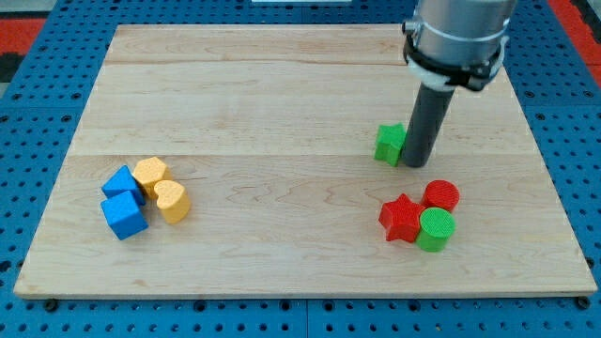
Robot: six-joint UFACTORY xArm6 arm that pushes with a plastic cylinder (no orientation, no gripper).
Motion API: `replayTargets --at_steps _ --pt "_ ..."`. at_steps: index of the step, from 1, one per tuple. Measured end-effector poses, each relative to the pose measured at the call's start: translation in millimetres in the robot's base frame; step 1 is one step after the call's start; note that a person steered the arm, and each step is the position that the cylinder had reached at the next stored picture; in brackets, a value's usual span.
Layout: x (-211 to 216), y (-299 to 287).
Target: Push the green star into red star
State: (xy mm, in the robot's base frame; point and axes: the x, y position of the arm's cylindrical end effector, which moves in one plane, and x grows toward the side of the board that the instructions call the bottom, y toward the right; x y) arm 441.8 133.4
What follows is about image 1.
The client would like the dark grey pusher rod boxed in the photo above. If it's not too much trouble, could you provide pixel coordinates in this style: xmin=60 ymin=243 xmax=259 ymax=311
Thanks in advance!
xmin=401 ymin=84 xmax=454 ymax=168

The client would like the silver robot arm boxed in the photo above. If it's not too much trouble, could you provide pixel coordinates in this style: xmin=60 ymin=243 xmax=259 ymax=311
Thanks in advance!
xmin=402 ymin=0 xmax=516 ymax=91

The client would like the yellow hexagon block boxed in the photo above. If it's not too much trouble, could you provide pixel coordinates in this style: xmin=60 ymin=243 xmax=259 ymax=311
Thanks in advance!
xmin=132 ymin=157 xmax=173 ymax=199

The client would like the red star block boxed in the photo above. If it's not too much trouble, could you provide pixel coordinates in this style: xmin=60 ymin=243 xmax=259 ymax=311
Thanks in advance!
xmin=378 ymin=193 xmax=425 ymax=242

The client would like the green star block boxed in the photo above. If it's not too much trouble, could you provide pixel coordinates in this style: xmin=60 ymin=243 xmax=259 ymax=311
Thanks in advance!
xmin=374 ymin=123 xmax=406 ymax=167

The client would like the blue triangular block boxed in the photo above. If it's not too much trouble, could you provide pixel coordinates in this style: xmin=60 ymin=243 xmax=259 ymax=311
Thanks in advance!
xmin=101 ymin=165 xmax=146 ymax=206

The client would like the blue cube block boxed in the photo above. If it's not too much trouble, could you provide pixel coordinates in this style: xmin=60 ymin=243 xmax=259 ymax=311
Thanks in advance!
xmin=100 ymin=191 xmax=148 ymax=240

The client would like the green cylinder block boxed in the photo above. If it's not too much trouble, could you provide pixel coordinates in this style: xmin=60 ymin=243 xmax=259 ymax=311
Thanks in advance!
xmin=415 ymin=207 xmax=455 ymax=253

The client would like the red cylinder block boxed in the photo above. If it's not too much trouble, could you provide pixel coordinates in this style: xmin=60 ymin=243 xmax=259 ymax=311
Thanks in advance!
xmin=421 ymin=179 xmax=460 ymax=212

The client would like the yellow heart block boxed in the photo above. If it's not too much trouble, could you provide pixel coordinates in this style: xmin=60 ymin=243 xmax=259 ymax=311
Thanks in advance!
xmin=154 ymin=180 xmax=192 ymax=224

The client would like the light wooden board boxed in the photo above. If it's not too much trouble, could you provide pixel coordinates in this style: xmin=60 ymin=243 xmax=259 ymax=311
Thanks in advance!
xmin=14 ymin=24 xmax=597 ymax=300

